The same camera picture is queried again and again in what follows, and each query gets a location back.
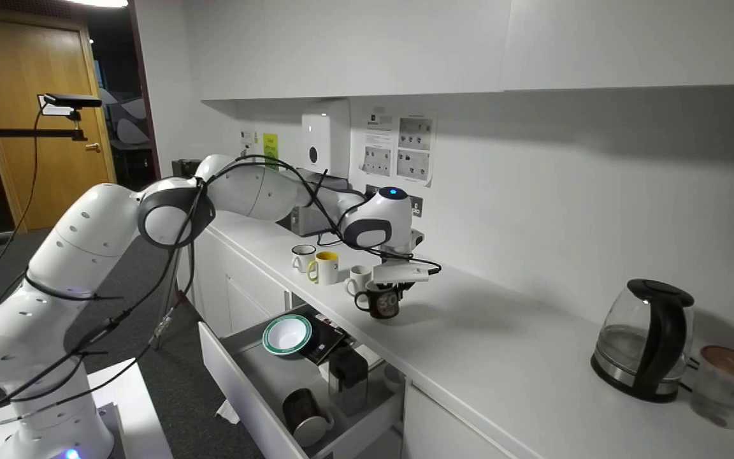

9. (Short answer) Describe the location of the small instruction sheet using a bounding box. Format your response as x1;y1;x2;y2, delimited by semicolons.
397;114;433;154
394;149;431;185

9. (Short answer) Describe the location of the yellow green wall sticker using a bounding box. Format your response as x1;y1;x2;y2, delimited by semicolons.
261;131;280;164

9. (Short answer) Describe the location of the glass kettle with black handle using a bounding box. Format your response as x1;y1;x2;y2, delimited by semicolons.
588;275;699;405

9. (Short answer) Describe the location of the white robot table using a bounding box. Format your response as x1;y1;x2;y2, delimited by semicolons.
84;354;175;459

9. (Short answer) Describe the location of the black mug with 30 print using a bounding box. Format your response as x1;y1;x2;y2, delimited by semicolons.
352;285;407;325

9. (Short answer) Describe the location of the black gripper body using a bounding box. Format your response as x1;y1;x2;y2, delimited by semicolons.
370;252;438;296

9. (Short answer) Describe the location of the white lower cabinet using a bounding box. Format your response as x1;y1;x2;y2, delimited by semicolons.
182;225;516;459

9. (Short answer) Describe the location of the black box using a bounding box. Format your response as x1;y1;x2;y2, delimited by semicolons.
327;341;373;392

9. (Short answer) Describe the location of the wooden door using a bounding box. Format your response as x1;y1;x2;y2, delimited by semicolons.
0;9;119;241

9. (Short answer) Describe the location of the black flat packet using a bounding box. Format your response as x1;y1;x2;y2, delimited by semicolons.
301;315;354;367

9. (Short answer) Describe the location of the white bowl with green rim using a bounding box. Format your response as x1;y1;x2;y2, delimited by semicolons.
261;312;317;359

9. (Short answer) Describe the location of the large white instruction poster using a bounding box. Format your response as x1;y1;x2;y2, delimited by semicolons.
356;104;394;180

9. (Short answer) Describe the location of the white paper towel dispenser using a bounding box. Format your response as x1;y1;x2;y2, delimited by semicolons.
298;113;333;177

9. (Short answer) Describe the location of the black camera on stand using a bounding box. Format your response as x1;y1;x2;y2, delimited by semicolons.
0;90;105;144

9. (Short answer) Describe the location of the small white mug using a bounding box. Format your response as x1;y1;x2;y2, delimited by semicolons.
345;262;374;299

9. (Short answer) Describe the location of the grey open drawer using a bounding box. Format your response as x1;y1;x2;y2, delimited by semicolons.
197;304;407;459

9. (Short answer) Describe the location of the white enamel mug blue rim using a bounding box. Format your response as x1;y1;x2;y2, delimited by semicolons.
287;242;322;275

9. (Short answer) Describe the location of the clear jar with wooden lid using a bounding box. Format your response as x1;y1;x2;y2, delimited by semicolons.
690;341;734;432

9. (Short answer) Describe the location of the white upper cabinet door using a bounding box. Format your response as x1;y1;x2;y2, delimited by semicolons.
502;0;734;92
198;0;508;103

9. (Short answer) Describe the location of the dark mug with white inside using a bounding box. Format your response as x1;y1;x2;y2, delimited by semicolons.
277;385;336;451

